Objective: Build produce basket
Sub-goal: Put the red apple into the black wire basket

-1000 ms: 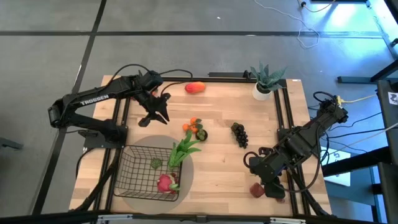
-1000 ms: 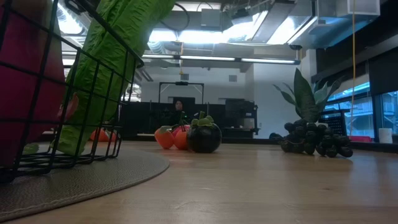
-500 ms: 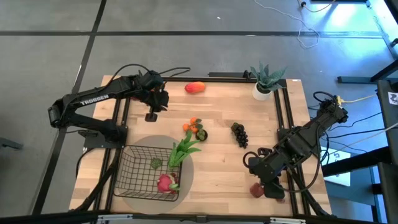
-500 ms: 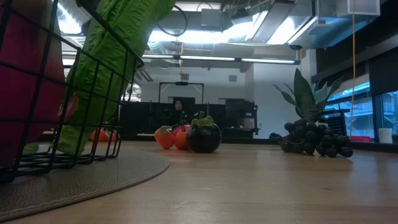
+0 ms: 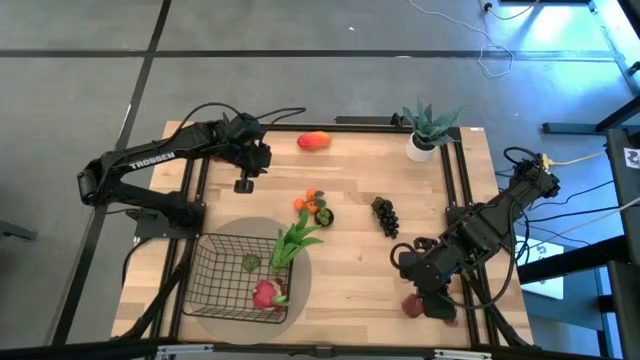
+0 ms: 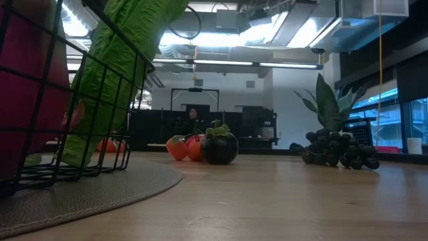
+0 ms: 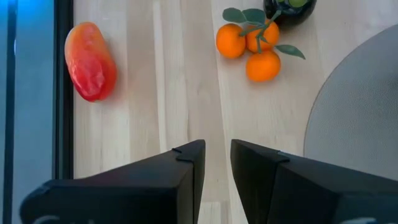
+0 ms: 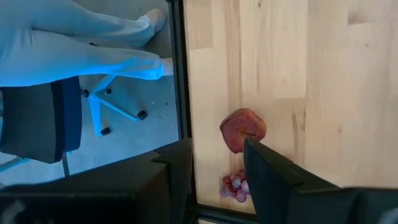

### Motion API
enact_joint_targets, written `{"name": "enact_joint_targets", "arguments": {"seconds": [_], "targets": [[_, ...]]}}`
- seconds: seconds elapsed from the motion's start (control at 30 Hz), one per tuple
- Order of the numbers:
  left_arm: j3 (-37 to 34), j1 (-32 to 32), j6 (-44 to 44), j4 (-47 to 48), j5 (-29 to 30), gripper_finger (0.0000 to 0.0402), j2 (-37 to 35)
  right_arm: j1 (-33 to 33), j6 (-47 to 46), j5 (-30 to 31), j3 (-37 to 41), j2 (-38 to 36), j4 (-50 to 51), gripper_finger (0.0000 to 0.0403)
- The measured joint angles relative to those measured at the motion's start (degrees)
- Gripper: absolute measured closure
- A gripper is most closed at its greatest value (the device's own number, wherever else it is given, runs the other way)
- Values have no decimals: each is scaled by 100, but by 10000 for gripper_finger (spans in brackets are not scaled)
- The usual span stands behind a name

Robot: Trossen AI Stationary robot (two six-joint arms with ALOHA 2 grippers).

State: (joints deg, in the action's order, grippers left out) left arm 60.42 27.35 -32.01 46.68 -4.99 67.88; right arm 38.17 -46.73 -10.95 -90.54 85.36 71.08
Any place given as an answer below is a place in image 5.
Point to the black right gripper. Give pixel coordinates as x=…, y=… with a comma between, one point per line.
x=437, y=300

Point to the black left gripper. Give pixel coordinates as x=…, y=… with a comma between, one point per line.
x=252, y=156

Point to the leafy tangerine cluster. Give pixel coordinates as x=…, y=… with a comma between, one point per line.
x=300, y=204

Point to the green leafy vegetable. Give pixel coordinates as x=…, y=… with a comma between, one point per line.
x=287, y=247

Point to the small green artichoke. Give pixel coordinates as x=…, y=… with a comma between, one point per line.
x=251, y=262

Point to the red orange mango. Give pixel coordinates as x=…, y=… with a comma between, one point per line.
x=314, y=140

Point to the dark mangosteen with green cap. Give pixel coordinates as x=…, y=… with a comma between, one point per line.
x=324, y=216

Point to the black grape bunch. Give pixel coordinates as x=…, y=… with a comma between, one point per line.
x=386, y=217

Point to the pink dragon fruit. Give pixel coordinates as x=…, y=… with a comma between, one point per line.
x=265, y=296

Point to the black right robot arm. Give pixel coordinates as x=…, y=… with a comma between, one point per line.
x=480, y=232

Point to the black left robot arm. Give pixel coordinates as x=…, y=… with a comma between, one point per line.
x=150, y=160

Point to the white box on floor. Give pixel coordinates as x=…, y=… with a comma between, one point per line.
x=545, y=287

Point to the round grey mat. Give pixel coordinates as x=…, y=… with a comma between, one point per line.
x=300, y=300

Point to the black bar behind table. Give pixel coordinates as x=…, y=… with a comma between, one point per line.
x=365, y=120

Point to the potted plant in white pot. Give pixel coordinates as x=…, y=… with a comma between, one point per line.
x=420, y=150

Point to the black side desk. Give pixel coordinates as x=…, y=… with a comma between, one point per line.
x=622, y=210

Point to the black overhead rig bar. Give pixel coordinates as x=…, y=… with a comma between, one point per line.
x=75, y=350

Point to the white printed tag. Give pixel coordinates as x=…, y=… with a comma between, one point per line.
x=632, y=157

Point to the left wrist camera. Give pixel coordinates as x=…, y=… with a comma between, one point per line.
x=245, y=129

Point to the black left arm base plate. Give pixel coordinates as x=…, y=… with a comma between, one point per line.
x=150, y=230

